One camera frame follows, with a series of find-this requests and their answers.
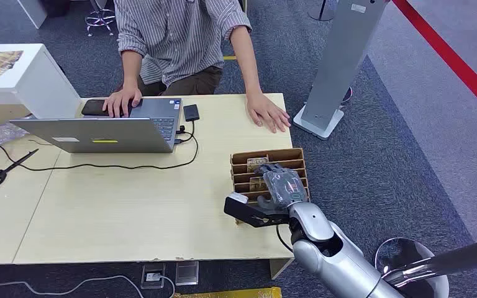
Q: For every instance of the printed card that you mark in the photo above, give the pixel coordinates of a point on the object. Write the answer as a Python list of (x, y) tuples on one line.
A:
[(256, 161), (256, 184)]

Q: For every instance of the person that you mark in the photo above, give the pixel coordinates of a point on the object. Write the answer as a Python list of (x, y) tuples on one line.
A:
[(181, 37)]

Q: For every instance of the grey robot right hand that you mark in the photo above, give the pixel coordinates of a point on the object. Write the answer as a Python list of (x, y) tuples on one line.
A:
[(284, 187)]

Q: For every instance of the clear plastic bottle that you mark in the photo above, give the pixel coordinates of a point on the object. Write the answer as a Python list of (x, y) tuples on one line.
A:
[(4, 133)]

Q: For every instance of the chrome stanchion with base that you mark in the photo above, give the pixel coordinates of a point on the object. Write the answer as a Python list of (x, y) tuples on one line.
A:
[(411, 257)]

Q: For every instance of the yellow floor strip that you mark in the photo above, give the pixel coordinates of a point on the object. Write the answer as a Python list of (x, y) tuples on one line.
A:
[(238, 293)]

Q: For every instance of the metal floor outlet plate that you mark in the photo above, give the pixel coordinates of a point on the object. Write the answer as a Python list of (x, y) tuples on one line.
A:
[(187, 273)]

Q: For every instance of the black scissors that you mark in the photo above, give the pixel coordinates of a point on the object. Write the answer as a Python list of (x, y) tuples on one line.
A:
[(0, 173)]

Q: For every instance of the person's right forearm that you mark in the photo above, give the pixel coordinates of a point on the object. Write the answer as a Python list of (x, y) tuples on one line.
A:
[(132, 72)]

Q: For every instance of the person's left hand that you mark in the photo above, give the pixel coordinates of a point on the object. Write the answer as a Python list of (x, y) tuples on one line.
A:
[(266, 112)]

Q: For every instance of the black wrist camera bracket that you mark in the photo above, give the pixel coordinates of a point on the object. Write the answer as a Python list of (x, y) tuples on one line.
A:
[(248, 213)]

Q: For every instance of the white furniture panel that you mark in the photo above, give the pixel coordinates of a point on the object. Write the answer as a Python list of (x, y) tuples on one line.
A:
[(35, 11)]

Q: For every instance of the person's left forearm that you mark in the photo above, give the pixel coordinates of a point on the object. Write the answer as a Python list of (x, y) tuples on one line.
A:
[(246, 61)]

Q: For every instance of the silver laptop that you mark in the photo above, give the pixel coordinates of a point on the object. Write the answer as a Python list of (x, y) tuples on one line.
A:
[(98, 135)]

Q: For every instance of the red barrier belt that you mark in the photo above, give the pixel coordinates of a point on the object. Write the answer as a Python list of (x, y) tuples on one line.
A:
[(448, 55)]

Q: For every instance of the black external drive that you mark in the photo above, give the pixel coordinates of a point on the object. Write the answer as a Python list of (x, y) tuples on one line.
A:
[(191, 112)]

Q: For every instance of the dark round stanchion base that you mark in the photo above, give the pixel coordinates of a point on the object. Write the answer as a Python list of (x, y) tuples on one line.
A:
[(323, 12)]

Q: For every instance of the black smartphone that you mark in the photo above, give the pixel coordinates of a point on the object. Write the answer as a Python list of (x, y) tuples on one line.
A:
[(92, 107)]

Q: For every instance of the grey standing kiosk pillar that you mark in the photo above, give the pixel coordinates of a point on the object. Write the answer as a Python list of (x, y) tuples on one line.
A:
[(341, 61)]

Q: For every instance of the white box cabinet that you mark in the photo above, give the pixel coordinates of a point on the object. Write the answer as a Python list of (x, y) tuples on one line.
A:
[(37, 78)]

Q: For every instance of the floor power socket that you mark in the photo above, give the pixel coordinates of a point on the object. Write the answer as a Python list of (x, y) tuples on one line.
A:
[(153, 275)]

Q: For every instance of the person's right hand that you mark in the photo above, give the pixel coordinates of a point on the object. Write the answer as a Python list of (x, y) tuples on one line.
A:
[(120, 100)]

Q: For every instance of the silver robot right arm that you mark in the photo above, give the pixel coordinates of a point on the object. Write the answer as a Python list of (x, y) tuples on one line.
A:
[(337, 259)]

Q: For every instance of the chrome chair base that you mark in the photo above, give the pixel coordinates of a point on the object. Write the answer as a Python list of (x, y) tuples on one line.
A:
[(100, 18)]

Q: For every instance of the cardboard slotted card holder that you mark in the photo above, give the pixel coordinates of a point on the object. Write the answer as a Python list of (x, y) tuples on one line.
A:
[(242, 175)]

